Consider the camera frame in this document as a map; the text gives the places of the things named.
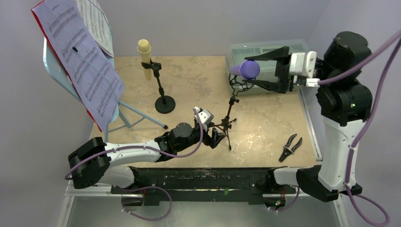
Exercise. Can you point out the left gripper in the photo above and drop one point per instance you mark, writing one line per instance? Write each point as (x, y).
(212, 141)

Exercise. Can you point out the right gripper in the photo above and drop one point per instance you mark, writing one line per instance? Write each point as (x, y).
(281, 72)

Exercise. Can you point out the purple microphone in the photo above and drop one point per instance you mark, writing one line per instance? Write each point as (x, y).
(247, 70)

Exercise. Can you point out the black tripod microphone stand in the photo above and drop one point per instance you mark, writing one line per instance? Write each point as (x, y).
(237, 85)

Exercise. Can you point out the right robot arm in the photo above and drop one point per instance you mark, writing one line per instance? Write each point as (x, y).
(345, 106)

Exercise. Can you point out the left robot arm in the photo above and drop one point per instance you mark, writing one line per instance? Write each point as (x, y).
(99, 162)

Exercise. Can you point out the translucent green storage box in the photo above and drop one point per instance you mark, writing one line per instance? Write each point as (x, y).
(238, 52)

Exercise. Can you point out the black round-base clamp stand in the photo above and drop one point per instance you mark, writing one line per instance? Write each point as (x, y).
(164, 104)

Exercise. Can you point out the black pliers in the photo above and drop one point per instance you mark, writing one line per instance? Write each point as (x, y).
(288, 149)

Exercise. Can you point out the white sheet music page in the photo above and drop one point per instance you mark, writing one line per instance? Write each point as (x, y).
(97, 24)

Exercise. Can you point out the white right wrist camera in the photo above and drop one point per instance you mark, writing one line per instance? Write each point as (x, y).
(301, 69)

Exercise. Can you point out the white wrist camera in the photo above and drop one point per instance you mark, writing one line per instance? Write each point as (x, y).
(301, 69)
(204, 116)

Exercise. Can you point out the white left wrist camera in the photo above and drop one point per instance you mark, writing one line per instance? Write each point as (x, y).
(204, 116)

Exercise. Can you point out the black mounting rail base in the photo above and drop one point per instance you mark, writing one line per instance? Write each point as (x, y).
(253, 185)

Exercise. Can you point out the cream recorder flute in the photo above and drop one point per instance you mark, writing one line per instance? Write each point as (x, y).
(144, 49)

